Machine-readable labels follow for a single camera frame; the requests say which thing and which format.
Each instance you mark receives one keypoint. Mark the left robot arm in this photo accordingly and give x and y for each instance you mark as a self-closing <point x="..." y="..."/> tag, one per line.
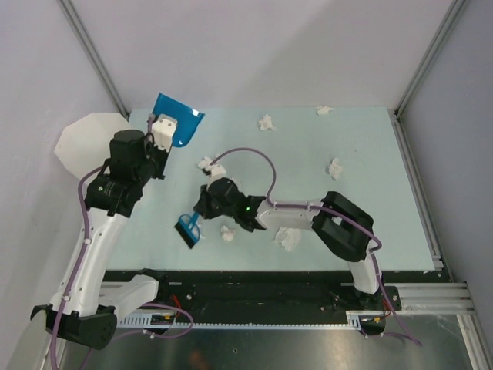
<point x="78" y="312"/>

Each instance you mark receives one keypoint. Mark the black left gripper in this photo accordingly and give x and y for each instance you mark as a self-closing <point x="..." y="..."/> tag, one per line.
<point x="163" y="155"/>

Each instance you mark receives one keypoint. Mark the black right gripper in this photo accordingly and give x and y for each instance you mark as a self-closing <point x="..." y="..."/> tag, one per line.
<point x="203" y="206"/>

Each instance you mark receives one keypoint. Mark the paper scrap left upper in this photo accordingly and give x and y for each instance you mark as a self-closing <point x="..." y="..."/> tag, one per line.
<point x="211" y="169"/>

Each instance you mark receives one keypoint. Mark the large paper scrap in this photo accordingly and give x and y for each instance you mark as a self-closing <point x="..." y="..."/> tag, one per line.
<point x="288" y="238"/>

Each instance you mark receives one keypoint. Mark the blue dustpan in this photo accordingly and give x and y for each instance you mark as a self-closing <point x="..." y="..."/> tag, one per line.
<point x="188" y="118"/>

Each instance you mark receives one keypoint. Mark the paper scrap lower centre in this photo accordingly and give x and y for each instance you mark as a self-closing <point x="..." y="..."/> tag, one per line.
<point x="227" y="233"/>

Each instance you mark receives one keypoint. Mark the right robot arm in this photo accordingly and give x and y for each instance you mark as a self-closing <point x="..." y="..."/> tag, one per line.
<point x="344" y="228"/>

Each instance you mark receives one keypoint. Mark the paper scrap top centre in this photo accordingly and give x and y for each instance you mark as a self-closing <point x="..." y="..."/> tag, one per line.
<point x="266" y="123"/>

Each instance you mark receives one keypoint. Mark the blue hand brush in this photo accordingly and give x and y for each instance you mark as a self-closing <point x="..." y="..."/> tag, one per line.
<point x="188" y="229"/>

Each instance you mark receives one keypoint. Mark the translucent white waste bin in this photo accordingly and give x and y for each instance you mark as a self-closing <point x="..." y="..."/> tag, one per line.
<point x="84" y="145"/>

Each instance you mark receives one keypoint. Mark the paper scrap top right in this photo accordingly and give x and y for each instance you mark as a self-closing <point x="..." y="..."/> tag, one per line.
<point x="323" y="110"/>

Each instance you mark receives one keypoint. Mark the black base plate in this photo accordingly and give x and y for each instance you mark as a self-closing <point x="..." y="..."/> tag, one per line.
<point x="268" y="298"/>

